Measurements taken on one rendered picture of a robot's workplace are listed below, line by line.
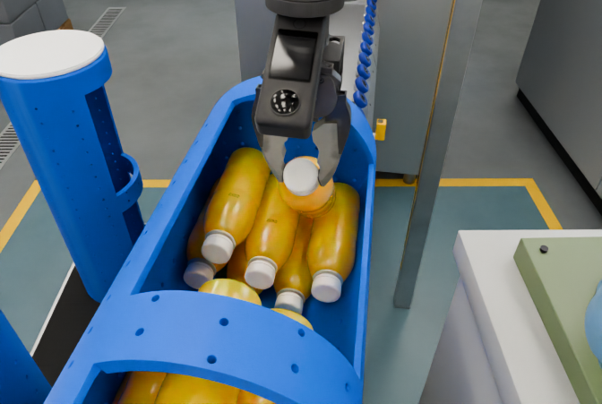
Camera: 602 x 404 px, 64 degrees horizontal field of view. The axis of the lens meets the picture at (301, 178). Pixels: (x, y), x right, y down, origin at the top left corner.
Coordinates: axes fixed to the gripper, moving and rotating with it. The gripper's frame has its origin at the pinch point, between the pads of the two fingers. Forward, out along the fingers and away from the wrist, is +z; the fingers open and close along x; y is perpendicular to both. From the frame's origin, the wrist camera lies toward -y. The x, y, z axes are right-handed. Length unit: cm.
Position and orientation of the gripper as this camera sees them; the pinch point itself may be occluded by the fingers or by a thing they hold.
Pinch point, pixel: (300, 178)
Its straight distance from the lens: 53.7
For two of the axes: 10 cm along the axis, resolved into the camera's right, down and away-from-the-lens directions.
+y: 1.5, -6.2, 7.7
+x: -9.9, -1.0, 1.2
